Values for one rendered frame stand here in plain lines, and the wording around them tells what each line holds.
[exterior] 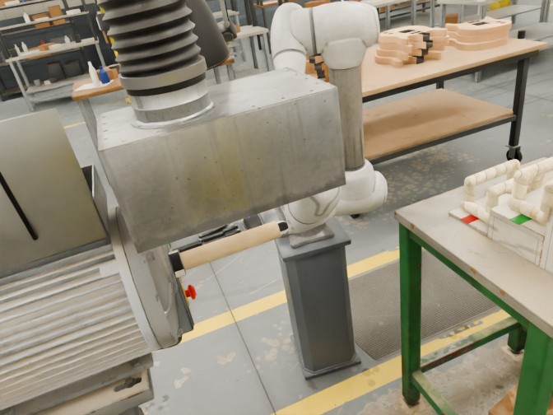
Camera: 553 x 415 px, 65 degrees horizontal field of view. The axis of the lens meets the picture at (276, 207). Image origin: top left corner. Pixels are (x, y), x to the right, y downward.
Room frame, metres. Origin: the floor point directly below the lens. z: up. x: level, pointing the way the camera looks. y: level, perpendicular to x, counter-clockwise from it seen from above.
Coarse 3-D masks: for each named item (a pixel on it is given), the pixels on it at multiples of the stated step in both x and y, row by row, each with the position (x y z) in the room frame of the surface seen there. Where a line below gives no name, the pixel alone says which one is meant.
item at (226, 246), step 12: (264, 228) 0.67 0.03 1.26; (276, 228) 0.67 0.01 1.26; (216, 240) 0.66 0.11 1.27; (228, 240) 0.65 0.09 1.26; (240, 240) 0.65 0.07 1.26; (252, 240) 0.65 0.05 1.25; (264, 240) 0.66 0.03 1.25; (192, 252) 0.63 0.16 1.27; (204, 252) 0.63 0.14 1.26; (216, 252) 0.64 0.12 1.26; (228, 252) 0.64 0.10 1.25; (192, 264) 0.62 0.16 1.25
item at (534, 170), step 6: (552, 156) 0.98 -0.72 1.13; (540, 162) 0.96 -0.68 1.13; (546, 162) 0.95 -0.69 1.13; (552, 162) 0.95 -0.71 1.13; (528, 168) 0.94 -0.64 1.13; (534, 168) 0.94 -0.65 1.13; (540, 168) 0.94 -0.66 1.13; (546, 168) 0.94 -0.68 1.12; (552, 168) 0.95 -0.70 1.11; (516, 174) 0.93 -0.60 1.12; (522, 174) 0.92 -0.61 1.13; (528, 174) 0.92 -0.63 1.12; (534, 174) 0.93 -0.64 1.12; (540, 174) 0.93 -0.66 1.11
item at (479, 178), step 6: (504, 162) 1.13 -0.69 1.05; (510, 162) 1.13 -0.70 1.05; (516, 162) 1.13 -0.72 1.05; (492, 168) 1.11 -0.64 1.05; (498, 168) 1.11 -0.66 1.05; (504, 168) 1.11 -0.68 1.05; (510, 168) 1.11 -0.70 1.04; (516, 168) 1.12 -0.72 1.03; (480, 174) 1.09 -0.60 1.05; (486, 174) 1.09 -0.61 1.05; (492, 174) 1.09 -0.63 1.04; (498, 174) 1.10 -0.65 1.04; (468, 180) 1.08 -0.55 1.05; (474, 180) 1.07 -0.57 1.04; (480, 180) 1.08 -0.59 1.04; (486, 180) 1.09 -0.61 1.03
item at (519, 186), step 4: (516, 180) 0.93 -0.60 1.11; (520, 180) 0.92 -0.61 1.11; (524, 180) 0.92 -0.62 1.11; (516, 184) 0.93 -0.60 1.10; (520, 184) 0.92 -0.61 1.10; (524, 184) 0.92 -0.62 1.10; (516, 188) 0.92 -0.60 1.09; (520, 188) 0.92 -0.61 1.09; (524, 188) 0.92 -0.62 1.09; (512, 192) 0.94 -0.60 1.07; (516, 192) 0.92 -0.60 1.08; (520, 192) 0.92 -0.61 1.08; (524, 192) 0.92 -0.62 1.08; (512, 196) 0.93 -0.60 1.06; (516, 196) 0.92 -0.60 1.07; (520, 196) 0.92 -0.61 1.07; (524, 196) 0.92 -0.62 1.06; (524, 200) 0.92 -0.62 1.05
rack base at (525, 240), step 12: (540, 192) 0.99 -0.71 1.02; (504, 204) 0.96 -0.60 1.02; (540, 204) 0.93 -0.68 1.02; (492, 216) 0.94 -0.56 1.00; (504, 216) 0.91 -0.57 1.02; (492, 228) 0.94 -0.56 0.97; (504, 228) 0.90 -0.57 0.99; (516, 228) 0.87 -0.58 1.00; (528, 228) 0.84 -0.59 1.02; (540, 228) 0.83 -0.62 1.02; (504, 240) 0.90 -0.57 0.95; (516, 240) 0.87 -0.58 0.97; (528, 240) 0.84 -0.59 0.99; (540, 240) 0.81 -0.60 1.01; (516, 252) 0.86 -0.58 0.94; (528, 252) 0.83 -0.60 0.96; (540, 252) 0.80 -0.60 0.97
